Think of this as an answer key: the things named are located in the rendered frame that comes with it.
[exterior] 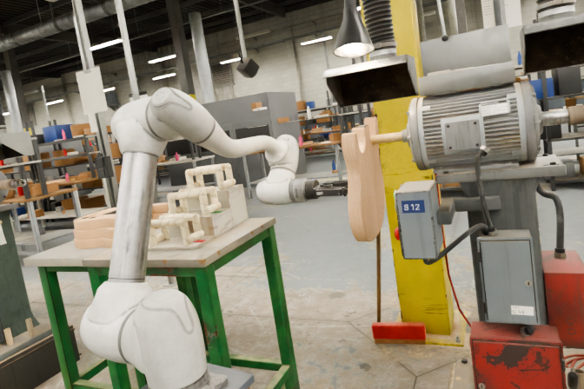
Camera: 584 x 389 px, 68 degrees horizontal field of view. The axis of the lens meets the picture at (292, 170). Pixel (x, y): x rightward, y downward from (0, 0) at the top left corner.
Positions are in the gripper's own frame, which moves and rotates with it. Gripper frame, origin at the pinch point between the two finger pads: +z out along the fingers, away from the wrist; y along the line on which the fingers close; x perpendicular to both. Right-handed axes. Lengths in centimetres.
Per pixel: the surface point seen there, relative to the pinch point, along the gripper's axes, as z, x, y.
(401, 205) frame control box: 19.5, 0.9, 27.6
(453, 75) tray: 34.5, 33.5, -2.2
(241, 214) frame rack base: -65, -15, -20
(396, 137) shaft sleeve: 13.8, 15.2, -6.9
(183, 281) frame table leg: -107, -50, -19
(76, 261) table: -131, -22, 20
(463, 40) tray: 38, 44, -18
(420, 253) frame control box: 23.3, -13.3, 28.7
